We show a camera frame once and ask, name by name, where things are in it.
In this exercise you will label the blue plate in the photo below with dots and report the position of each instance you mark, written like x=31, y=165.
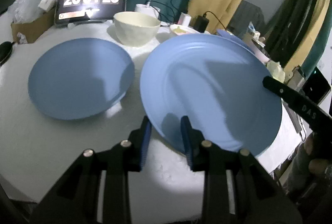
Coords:
x=80, y=78
x=218, y=85

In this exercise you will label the white desk lamp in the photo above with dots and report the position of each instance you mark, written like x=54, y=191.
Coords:
x=148, y=9

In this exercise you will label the clear plastic bag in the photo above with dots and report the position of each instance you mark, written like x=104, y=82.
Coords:
x=24, y=11

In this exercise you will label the blue bowl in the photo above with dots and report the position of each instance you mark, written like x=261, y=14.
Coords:
x=227, y=35

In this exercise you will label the white charger adapter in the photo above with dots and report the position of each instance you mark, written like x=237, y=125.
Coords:
x=184, y=19

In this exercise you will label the cream bowl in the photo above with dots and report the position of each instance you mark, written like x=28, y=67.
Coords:
x=134, y=28

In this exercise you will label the pink strawberry bowl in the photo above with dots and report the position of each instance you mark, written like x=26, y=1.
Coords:
x=182, y=30

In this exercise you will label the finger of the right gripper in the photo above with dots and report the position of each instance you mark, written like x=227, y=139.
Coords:
x=292, y=98

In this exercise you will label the cardboard box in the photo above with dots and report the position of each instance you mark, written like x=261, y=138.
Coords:
x=32, y=31

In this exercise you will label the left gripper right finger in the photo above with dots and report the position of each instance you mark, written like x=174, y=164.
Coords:
x=198, y=150

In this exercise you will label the black round pouch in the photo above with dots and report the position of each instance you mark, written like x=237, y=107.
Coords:
x=5, y=51

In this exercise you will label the black charger adapter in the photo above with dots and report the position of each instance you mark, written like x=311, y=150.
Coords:
x=201, y=23

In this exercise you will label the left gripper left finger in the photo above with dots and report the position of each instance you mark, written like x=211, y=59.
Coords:
x=131, y=153

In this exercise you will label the small white box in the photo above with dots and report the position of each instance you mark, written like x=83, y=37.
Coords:
x=46, y=5

